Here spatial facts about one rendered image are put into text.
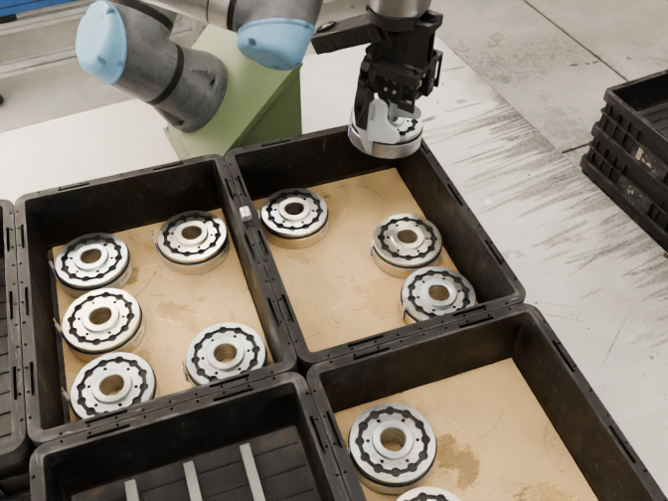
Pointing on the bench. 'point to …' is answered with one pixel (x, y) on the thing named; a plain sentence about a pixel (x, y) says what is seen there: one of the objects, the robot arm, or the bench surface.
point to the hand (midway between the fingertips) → (374, 133)
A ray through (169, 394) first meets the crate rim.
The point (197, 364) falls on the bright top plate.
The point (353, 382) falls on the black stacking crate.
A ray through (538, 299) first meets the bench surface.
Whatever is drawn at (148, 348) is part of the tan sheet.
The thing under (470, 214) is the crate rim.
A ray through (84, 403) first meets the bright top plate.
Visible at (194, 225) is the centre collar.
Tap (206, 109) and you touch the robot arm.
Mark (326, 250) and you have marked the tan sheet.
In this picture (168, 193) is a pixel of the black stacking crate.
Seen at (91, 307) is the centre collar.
